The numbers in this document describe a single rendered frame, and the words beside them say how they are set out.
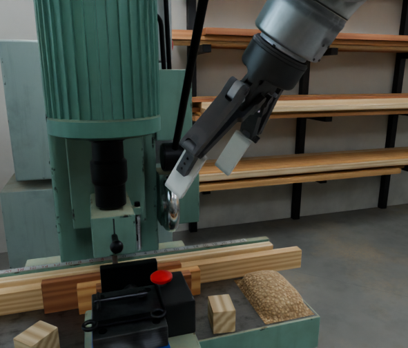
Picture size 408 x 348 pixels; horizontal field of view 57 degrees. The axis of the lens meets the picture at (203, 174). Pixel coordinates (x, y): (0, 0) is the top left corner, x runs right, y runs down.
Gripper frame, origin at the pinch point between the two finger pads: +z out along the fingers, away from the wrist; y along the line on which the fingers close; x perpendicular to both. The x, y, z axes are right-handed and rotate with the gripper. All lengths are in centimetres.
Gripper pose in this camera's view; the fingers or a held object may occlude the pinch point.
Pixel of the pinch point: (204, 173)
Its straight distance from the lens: 53.9
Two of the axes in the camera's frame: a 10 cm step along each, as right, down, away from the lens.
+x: -7.2, -6.3, 2.8
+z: -4.7, 7.4, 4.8
